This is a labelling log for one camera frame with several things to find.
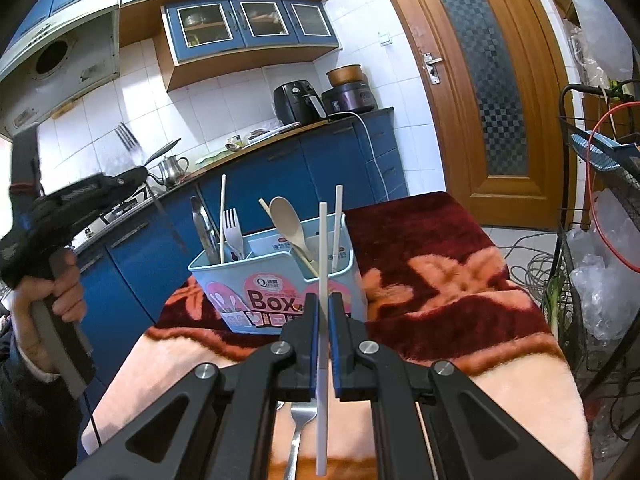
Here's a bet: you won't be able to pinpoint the floral plush blanket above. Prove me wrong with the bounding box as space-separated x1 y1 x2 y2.
80 190 594 480

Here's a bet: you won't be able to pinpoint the steel table knife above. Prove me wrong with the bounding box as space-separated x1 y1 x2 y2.
191 195 221 265

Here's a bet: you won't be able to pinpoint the person's left forearm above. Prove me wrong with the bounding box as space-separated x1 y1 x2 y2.
0 340 83 480

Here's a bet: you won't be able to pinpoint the dark rice cooker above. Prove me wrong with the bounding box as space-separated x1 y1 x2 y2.
321 83 377 116

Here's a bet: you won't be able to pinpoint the steel fork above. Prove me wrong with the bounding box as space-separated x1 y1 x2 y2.
282 401 319 480
114 121 189 262

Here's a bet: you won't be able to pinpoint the green onion stalk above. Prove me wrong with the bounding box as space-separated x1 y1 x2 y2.
545 279 566 338

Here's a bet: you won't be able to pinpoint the gas stove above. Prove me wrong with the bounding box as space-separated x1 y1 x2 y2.
85 195 152 241

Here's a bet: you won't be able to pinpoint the metal door handle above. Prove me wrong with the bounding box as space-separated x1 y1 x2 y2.
422 52 444 86

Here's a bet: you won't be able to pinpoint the glass-door wall cabinet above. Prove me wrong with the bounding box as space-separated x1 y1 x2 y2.
154 0 342 93

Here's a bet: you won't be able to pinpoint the tangled floor cables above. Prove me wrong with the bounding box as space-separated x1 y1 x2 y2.
494 229 567 307

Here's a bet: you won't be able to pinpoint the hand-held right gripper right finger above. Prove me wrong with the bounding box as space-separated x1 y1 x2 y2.
327 292 581 480

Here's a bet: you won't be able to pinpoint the white plastic bag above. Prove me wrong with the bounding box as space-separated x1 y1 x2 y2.
564 0 635 77

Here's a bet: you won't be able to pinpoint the red cable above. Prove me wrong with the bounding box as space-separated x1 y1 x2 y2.
586 101 640 275

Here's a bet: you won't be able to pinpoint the black wok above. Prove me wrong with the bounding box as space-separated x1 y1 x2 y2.
144 138 183 167

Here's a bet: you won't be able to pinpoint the brown pot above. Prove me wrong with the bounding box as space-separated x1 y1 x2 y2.
326 63 369 89

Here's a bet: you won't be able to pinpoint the wooden door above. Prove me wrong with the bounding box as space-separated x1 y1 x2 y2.
369 0 577 232

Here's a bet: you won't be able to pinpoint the blue plastic basket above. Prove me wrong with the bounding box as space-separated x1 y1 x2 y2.
569 129 640 173

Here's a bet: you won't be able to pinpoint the clear plastic bags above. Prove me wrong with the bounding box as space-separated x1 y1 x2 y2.
569 189 640 343

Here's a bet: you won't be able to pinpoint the blue plastic utensil box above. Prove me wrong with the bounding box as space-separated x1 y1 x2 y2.
188 212 369 337

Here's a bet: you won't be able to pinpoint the white power cable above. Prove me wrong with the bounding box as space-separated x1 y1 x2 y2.
349 112 397 202

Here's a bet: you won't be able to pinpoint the wooden cutting board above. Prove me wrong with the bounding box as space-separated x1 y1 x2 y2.
249 119 323 144

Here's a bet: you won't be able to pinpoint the pale grey fork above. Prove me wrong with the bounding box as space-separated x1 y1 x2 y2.
222 208 245 262

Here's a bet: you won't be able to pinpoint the wooden chopstick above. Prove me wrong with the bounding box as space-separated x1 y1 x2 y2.
220 174 228 265

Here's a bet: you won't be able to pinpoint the blue base cabinet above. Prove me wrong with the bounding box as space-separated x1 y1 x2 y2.
70 107 409 342

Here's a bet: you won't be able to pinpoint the person's left hand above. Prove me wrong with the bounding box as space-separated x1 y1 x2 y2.
11 254 85 373

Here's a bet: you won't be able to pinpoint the small metal kettle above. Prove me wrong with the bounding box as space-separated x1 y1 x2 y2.
147 154 191 187

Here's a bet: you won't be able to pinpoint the steel range hood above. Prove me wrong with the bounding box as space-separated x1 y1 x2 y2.
0 9 122 142

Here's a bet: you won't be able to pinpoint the black wire rack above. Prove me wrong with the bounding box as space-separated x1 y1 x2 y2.
556 84 640 413

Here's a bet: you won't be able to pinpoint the wooden spoon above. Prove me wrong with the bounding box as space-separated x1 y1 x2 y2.
258 198 319 278
268 196 321 274

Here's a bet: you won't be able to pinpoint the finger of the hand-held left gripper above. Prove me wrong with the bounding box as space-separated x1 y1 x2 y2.
99 165 150 204

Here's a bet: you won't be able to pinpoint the black air fryer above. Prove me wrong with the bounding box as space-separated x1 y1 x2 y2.
273 81 321 126

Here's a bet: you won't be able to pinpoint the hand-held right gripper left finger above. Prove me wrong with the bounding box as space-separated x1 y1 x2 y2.
65 292 319 480

